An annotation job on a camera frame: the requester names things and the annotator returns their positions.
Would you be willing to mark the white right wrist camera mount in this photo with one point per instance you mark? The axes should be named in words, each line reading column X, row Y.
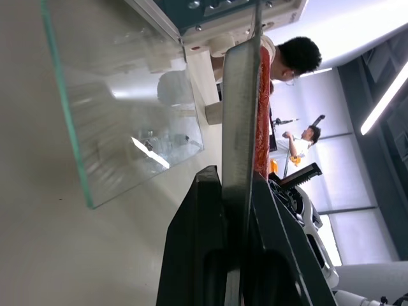
column 318, row 242

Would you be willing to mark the grey metal baking tray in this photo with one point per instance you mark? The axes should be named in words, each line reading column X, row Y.
column 237, row 127

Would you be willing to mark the white cylindrical oven foot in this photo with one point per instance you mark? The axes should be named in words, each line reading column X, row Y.
column 214, row 113

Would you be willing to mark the person in white shirt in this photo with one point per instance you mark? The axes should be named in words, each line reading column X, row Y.
column 301, row 143

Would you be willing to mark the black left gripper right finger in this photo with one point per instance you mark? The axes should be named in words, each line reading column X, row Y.
column 274, row 255

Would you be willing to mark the white toaster oven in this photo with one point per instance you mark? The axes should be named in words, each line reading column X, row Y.
column 216, row 28

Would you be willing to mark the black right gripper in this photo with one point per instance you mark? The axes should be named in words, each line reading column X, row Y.
column 287, row 197

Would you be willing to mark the person with black hair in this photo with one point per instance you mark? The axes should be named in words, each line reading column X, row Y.
column 298, row 57

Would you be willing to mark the long ceiling light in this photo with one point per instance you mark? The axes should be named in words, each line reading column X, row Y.
column 384, row 99

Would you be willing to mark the glass toaster oven door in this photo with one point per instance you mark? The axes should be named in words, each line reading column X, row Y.
column 121, row 105

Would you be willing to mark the red grilled sausage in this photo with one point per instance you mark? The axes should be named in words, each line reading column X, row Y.
column 263, row 121

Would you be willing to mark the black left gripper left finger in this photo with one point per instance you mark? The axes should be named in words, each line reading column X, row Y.
column 191, row 242

